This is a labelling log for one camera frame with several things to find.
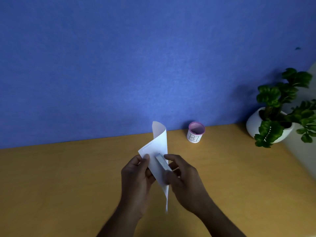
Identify green leafy plant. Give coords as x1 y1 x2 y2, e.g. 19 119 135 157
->
254 68 316 148

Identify person's right hand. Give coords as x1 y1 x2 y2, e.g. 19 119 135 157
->
163 154 213 216

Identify small white rectangular block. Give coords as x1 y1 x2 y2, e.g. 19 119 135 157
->
155 153 173 172

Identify person's left hand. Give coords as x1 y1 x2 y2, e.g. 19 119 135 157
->
121 154 157 218

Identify person's left forearm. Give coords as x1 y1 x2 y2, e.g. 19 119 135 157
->
96 206 146 237

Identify white round plant pot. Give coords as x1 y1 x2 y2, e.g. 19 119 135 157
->
246 107 296 144

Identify person's right forearm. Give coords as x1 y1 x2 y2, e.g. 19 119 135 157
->
194 201 247 237

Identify white cup with pink rim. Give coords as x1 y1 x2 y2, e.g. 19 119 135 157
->
186 121 206 144

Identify white paper sheet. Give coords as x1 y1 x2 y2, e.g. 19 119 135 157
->
138 121 170 215

